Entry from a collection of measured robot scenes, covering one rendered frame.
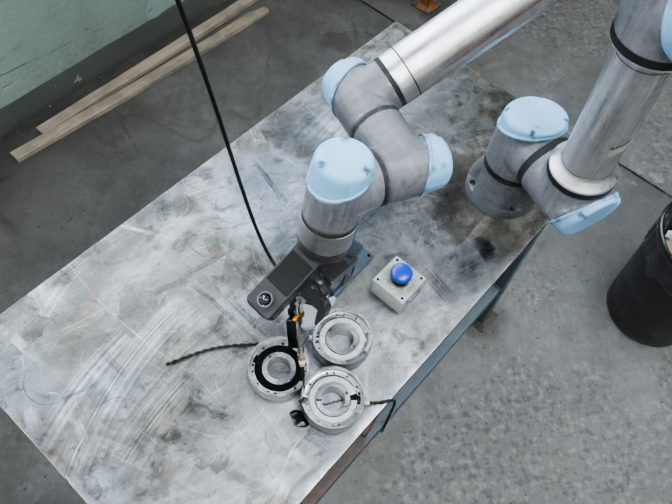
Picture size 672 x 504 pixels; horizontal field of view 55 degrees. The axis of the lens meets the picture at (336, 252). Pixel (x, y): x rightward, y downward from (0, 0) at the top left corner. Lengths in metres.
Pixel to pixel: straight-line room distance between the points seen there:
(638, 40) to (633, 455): 1.47
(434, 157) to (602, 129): 0.31
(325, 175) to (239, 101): 1.87
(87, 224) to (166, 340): 1.20
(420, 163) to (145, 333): 0.60
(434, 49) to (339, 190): 0.25
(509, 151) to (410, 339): 0.39
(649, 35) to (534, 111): 0.38
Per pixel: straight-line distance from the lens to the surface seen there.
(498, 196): 1.31
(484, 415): 2.03
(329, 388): 1.09
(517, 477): 2.01
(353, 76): 0.89
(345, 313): 1.14
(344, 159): 0.75
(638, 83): 0.97
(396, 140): 0.82
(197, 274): 1.22
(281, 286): 0.87
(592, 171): 1.11
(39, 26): 2.51
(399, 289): 1.16
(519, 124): 1.20
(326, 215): 0.78
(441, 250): 1.27
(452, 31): 0.89
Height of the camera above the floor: 1.86
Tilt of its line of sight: 59 degrees down
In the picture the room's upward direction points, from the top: 8 degrees clockwise
